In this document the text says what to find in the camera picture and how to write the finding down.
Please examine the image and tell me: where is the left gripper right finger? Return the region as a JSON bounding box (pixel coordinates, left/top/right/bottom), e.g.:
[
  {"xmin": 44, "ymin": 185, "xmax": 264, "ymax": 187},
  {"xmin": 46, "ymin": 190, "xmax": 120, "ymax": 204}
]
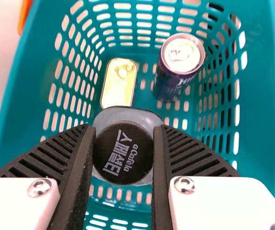
[{"xmin": 151, "ymin": 124, "xmax": 275, "ymax": 230}]

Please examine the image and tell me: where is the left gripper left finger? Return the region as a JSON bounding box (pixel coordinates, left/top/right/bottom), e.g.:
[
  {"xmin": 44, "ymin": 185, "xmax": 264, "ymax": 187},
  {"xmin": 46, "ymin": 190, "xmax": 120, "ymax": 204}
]
[{"xmin": 0, "ymin": 123, "xmax": 97, "ymax": 230}]

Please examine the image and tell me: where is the dark coffee bottle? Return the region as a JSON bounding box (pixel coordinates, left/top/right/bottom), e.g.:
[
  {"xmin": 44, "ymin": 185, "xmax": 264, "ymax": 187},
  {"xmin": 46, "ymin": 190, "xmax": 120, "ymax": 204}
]
[{"xmin": 91, "ymin": 106, "xmax": 161, "ymax": 188}]

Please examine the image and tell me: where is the teal shopping basket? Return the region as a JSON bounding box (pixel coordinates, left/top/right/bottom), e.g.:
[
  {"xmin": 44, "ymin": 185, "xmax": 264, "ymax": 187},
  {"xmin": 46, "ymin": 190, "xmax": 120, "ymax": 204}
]
[{"xmin": 0, "ymin": 0, "xmax": 275, "ymax": 230}]

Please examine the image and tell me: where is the purple can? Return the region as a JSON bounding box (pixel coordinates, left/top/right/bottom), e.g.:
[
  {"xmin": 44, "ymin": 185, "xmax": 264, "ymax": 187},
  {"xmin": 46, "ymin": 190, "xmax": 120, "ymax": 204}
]
[{"xmin": 151, "ymin": 33, "xmax": 206, "ymax": 103}]

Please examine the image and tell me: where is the gold rectangular tin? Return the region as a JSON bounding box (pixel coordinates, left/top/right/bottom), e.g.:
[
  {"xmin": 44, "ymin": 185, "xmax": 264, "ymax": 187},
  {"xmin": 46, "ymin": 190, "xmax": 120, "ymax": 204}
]
[{"xmin": 100, "ymin": 57, "xmax": 138, "ymax": 109}]

